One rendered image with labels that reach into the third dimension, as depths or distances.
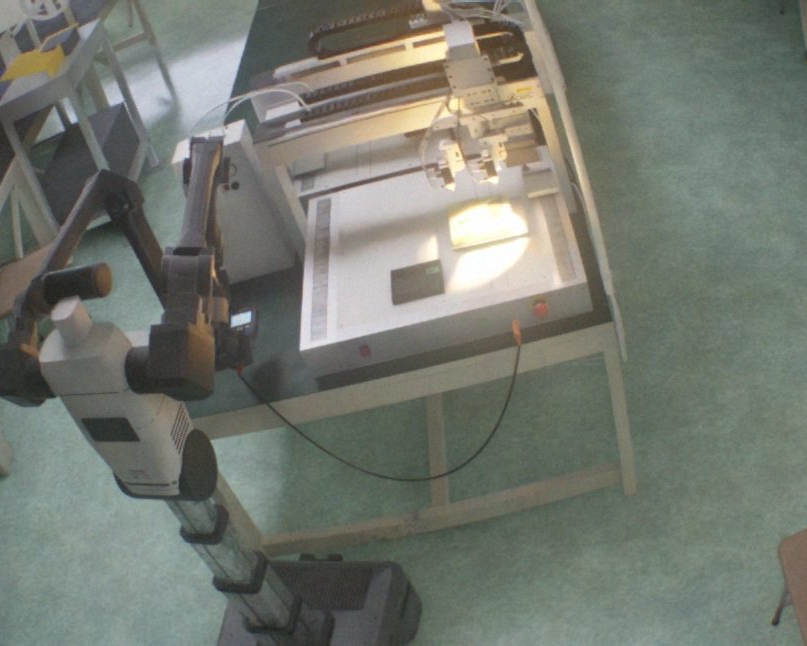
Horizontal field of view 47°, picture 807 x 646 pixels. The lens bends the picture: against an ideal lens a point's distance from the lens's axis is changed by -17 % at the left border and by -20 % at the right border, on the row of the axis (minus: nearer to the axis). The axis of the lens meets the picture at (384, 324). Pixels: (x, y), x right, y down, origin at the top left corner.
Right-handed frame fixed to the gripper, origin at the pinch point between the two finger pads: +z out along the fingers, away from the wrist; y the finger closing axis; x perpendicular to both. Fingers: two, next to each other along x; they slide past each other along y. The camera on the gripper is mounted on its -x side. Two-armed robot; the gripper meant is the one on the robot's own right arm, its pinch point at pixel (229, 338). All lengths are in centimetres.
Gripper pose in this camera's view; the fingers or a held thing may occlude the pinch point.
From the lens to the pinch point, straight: 274.5
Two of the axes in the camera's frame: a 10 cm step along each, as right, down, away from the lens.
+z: 2.9, 8.6, 4.2
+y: -9.6, 2.5, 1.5
